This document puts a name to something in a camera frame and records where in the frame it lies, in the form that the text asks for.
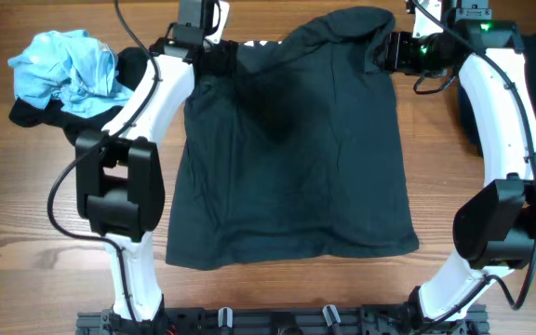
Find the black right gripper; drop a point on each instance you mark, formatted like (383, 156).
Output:
(396, 53)

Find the dark green t-shirt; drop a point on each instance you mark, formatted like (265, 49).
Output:
(293, 150)

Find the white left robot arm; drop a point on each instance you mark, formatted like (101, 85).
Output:
(119, 183)

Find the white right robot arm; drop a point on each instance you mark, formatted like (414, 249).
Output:
(494, 233)

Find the black garment with logo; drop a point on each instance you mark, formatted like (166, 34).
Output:
(131, 68)

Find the light blue crumpled garment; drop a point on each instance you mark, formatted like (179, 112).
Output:
(74, 68)

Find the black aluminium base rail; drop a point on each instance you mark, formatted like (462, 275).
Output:
(365, 319)

